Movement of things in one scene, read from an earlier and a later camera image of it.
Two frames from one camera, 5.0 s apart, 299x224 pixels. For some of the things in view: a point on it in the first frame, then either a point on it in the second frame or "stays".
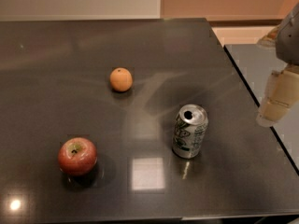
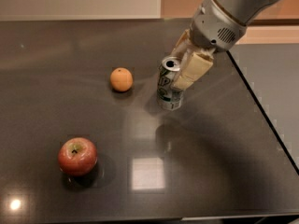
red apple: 78,156 stays
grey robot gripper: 289,39 → 214,28
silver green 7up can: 191,124 → 169,99
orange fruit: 121,79 stays
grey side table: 254,64 stays
